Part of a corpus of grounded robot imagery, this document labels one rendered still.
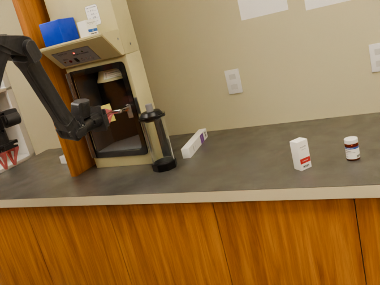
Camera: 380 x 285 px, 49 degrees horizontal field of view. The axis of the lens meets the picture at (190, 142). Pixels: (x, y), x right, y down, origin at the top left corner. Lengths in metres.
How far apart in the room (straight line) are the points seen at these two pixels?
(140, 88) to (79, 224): 0.61
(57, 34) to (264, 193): 1.00
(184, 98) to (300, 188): 1.02
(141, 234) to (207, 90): 0.80
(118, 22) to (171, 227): 0.81
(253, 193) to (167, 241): 0.43
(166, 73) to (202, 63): 0.20
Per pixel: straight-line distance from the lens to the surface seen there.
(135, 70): 1.77
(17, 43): 1.32
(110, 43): 1.67
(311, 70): 1.92
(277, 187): 1.31
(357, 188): 1.27
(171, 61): 2.12
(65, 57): 1.82
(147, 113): 1.63
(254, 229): 1.44
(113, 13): 1.73
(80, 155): 1.99
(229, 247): 1.51
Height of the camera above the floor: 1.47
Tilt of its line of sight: 16 degrees down
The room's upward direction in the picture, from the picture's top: 14 degrees counter-clockwise
